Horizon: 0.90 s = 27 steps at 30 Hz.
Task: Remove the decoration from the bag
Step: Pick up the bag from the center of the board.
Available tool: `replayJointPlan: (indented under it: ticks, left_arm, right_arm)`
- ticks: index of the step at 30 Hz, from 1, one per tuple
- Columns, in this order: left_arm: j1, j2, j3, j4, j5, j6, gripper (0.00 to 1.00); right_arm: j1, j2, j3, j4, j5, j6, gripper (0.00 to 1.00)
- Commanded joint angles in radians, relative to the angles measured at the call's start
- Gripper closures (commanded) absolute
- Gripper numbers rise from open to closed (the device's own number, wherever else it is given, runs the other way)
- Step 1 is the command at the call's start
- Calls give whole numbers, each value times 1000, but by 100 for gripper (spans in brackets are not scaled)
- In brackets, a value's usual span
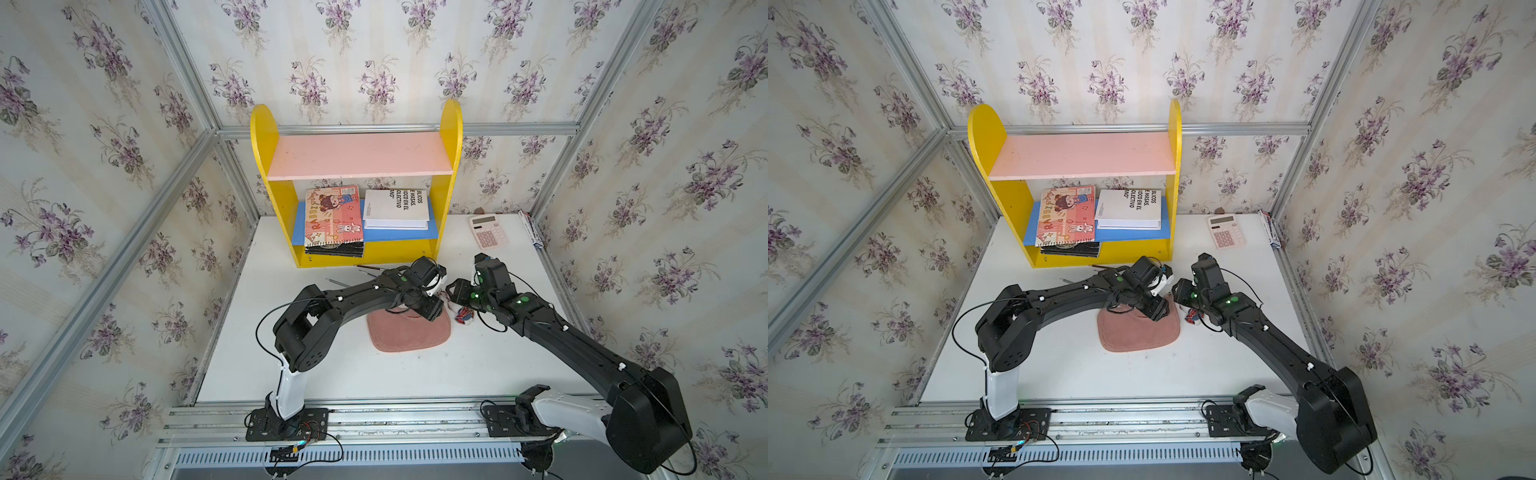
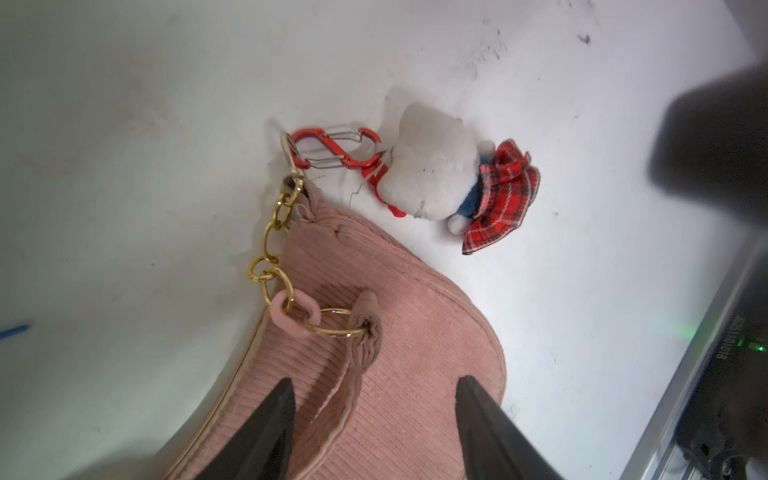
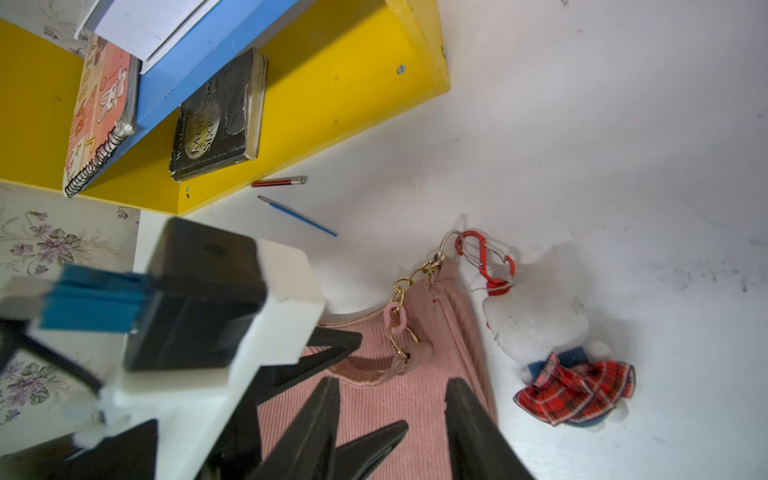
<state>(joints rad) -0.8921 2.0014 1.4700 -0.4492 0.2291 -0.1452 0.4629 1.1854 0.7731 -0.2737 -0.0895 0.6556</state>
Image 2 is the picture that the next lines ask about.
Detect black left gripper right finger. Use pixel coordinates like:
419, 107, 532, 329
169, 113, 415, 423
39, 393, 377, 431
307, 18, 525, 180
455, 375, 562, 480

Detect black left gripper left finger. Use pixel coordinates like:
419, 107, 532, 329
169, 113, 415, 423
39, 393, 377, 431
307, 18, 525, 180
195, 378, 296, 480

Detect pink corduroy bag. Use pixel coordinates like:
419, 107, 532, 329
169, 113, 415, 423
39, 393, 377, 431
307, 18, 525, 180
167, 184, 507, 479

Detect gold chain with pink link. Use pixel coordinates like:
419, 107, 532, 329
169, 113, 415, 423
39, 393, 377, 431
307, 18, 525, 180
247, 130, 368, 340

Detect white plush doll keychain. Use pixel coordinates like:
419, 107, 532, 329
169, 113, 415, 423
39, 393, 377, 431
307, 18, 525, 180
364, 102, 541, 256

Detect red S carabiner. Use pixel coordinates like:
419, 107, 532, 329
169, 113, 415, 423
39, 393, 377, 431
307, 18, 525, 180
288, 127, 384, 169

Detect blue paintbrush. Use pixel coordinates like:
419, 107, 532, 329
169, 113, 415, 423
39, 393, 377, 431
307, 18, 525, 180
0, 324, 30, 340

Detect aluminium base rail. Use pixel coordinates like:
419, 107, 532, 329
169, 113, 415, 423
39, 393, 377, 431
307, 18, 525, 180
622, 233, 767, 479

